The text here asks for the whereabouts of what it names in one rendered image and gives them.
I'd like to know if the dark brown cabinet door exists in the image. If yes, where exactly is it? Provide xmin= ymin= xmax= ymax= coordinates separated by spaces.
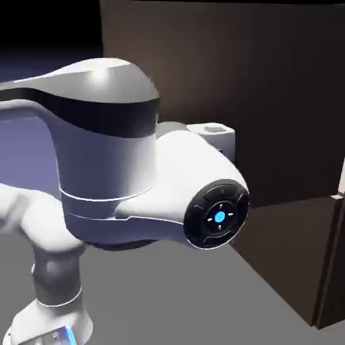
xmin=313 ymin=191 xmax=345 ymax=330

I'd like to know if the pale cabinet door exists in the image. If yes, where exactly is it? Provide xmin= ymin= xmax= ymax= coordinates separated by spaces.
xmin=337 ymin=157 xmax=345 ymax=195

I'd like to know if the dark brown wooden cabinet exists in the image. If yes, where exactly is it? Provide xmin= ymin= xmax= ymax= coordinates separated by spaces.
xmin=99 ymin=0 xmax=345 ymax=330

